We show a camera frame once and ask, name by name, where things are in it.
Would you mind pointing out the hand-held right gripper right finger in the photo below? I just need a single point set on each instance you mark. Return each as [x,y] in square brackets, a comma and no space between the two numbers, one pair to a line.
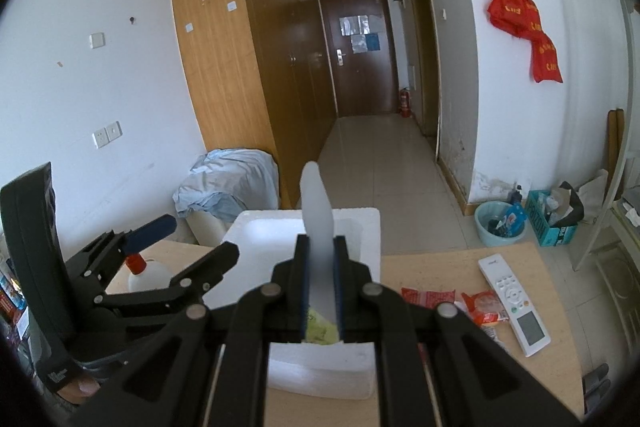
[339,287]

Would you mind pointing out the dark slippers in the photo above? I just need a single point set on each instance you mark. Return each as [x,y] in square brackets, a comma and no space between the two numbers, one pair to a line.
[596,381]

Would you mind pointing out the white lotion pump bottle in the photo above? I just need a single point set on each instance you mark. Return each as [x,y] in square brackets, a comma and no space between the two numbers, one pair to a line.
[150,274]

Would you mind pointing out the white wall socket plate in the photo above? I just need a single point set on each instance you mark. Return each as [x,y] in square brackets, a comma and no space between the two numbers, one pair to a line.
[106,134]

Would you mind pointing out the wooden board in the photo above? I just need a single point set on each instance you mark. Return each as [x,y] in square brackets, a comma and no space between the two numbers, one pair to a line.
[616,137]

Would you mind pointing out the red and white snack packet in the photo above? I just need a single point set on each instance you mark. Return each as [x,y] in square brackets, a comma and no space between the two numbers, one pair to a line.
[485,307]

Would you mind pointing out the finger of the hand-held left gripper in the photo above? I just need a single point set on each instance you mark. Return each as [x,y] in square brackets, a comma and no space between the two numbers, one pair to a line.
[200,274]
[155,229]

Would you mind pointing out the shelf clutter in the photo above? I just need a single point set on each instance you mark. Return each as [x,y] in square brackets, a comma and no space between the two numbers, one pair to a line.
[10,302]

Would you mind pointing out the black plastic bag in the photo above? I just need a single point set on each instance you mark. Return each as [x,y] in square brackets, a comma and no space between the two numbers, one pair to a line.
[570,204]

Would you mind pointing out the red hanging bags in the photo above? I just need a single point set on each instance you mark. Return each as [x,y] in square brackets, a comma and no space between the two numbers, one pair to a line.
[530,27]

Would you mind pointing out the light blue plastic basin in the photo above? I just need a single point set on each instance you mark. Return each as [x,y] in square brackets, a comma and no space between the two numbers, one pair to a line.
[487,224]

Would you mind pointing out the teal plastic crate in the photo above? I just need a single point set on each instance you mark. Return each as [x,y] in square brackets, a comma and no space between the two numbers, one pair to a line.
[542,224]

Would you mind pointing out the wooden wardrobe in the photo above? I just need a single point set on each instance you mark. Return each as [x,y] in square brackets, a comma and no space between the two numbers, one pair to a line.
[240,47]

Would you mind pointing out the red fire extinguisher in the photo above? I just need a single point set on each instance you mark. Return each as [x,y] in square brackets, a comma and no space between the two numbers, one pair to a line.
[405,103]

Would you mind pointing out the brown side door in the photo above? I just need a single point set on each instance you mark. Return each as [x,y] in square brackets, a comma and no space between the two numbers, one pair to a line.
[425,42]

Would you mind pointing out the light blue cloth bundle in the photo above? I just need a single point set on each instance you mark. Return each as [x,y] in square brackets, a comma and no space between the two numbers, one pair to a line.
[225,182]

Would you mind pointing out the white remote control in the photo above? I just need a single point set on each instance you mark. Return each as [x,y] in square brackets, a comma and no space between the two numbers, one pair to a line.
[515,302]

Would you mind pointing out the person's left hand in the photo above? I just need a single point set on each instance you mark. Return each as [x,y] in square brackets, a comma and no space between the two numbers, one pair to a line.
[84,391]

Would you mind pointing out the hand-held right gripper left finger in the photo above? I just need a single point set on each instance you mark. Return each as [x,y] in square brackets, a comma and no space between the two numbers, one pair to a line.
[302,287]

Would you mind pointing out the white foam box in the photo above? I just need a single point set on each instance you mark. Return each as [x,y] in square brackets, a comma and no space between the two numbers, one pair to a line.
[265,237]

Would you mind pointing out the white wall switch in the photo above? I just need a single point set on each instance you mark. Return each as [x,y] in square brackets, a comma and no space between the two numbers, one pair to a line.
[97,40]

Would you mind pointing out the white bin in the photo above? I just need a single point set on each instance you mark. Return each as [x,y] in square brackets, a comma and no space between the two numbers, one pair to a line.
[210,229]

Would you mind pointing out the metal bunk bed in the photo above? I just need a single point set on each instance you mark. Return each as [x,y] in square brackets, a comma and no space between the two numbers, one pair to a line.
[620,217]

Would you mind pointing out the green printed plastic bag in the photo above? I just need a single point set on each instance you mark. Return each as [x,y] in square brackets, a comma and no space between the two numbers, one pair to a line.
[320,332]

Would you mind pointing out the dark brown entrance door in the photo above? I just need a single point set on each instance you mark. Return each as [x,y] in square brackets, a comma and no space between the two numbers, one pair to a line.
[360,52]

